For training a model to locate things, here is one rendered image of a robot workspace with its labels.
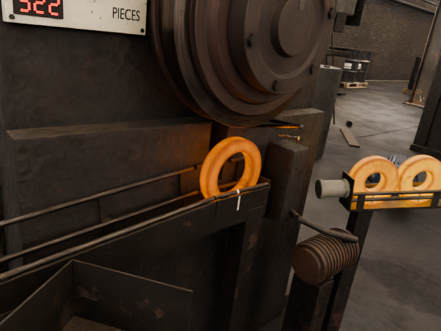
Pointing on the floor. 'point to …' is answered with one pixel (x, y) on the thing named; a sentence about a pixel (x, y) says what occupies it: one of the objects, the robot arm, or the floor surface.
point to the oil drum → (325, 100)
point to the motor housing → (315, 278)
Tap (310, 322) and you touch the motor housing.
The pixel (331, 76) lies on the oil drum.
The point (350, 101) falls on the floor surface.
